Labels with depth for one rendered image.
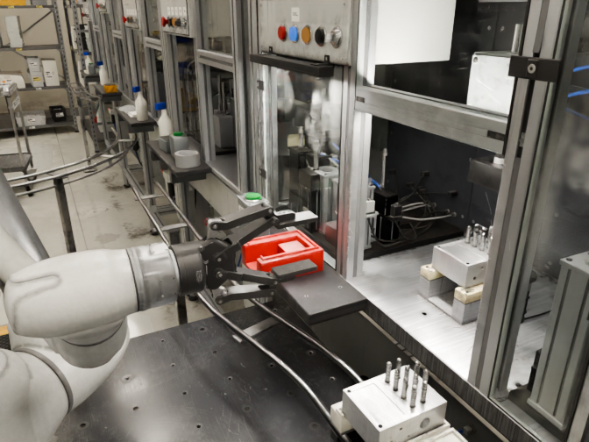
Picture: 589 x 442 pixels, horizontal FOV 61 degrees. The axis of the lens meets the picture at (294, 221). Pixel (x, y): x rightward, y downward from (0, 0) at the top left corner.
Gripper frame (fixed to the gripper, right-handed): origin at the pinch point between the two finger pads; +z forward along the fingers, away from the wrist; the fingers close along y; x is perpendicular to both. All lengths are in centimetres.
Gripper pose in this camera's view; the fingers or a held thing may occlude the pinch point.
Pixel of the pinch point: (299, 244)
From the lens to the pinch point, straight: 80.3
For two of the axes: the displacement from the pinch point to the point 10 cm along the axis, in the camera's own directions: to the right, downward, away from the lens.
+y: 0.0, -9.2, -3.9
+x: -4.5, -3.5, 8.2
